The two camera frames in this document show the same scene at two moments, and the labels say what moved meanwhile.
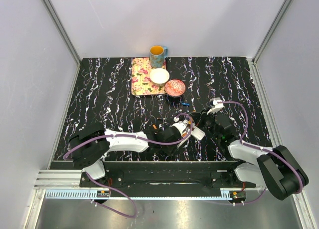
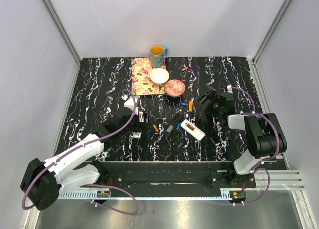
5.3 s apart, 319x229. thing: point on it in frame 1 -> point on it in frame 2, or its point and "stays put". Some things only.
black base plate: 169,174 stays put
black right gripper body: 207,121 -> 216,110
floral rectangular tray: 141,83 stays put
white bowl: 159,77 stays put
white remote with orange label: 183,134 -> 139,113
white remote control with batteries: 197,132 stays put
